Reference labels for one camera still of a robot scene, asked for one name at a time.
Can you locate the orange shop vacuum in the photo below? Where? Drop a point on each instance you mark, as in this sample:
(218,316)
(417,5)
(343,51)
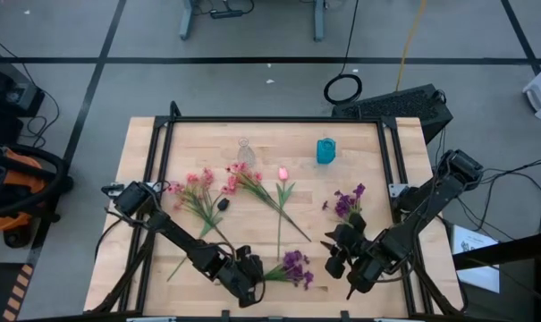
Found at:
(6,222)

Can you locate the clear glass vase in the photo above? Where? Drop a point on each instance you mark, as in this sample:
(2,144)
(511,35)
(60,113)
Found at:
(247,156)

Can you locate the grey desk leg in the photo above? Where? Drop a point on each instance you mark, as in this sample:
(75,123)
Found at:
(318,22)
(186,22)

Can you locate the white paper sheet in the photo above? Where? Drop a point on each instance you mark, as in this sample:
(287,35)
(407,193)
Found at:
(471,243)

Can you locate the pink tulip flower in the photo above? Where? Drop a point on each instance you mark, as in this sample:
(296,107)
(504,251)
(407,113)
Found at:
(283,173)

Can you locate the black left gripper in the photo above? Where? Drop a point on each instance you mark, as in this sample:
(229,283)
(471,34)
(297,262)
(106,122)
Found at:
(236,277)

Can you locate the black beam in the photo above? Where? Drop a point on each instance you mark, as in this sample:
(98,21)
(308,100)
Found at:
(511,250)

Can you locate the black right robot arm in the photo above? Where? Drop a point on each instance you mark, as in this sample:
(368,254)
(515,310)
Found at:
(431,205)

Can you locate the blue glass vase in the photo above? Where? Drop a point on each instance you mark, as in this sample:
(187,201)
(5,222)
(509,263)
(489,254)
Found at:
(326,152)

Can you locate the black equipment box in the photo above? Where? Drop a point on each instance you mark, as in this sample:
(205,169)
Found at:
(6,85)

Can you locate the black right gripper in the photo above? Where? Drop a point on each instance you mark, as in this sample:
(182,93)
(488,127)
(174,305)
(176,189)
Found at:
(370,266)

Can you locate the black computer tower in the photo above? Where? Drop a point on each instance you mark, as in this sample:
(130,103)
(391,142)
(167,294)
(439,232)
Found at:
(399,105)

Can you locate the purple artificial flower bunch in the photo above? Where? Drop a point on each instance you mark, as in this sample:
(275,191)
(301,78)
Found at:
(344,208)
(293,261)

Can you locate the pink artificial flower bunch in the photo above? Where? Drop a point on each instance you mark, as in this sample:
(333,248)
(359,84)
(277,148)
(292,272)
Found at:
(232,184)
(192,179)

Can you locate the black power strip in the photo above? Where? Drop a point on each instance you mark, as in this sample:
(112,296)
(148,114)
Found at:
(227,14)

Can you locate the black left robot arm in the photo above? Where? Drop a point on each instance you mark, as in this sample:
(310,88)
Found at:
(180,237)

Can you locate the black hazard striped mat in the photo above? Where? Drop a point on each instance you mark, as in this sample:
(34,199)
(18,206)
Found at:
(2,290)

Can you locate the black table clamp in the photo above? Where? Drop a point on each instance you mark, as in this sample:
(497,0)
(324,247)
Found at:
(225,316)
(345,316)

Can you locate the black metal table frame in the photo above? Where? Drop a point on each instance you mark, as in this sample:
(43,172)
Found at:
(274,119)

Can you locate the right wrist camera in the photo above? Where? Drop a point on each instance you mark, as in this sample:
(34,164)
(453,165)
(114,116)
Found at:
(357,221)

